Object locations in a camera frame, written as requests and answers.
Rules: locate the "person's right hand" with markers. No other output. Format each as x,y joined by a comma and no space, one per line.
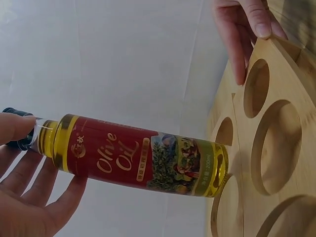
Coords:
247,14

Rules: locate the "person's left hand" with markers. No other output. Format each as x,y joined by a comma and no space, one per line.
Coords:
22,212

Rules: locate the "person's left thumb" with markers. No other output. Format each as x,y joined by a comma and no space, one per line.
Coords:
14,127

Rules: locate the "person's right thumb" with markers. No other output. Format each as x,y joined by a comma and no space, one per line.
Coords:
259,19

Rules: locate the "olive oil bottle red label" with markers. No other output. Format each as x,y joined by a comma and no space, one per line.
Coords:
128,153

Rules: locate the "wooden rack with round holes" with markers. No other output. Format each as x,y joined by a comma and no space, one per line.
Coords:
279,128

